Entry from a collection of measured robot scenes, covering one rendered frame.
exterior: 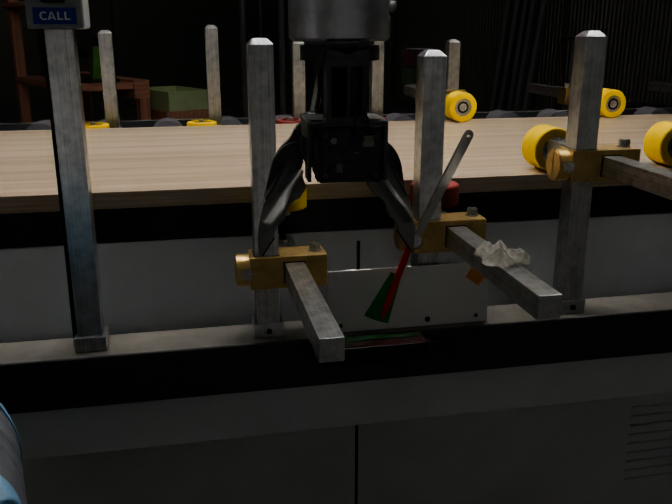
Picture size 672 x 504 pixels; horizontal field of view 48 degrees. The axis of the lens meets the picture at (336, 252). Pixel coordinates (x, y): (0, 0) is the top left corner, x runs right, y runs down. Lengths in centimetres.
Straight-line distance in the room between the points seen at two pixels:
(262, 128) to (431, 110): 25
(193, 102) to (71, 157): 485
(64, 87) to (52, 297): 43
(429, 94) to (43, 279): 71
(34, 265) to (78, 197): 29
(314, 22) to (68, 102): 49
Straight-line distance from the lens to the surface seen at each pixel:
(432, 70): 111
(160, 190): 124
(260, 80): 106
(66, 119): 107
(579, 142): 122
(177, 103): 585
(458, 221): 116
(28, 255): 135
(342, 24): 65
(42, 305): 137
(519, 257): 99
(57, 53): 106
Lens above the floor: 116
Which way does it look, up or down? 17 degrees down
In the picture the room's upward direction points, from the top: straight up
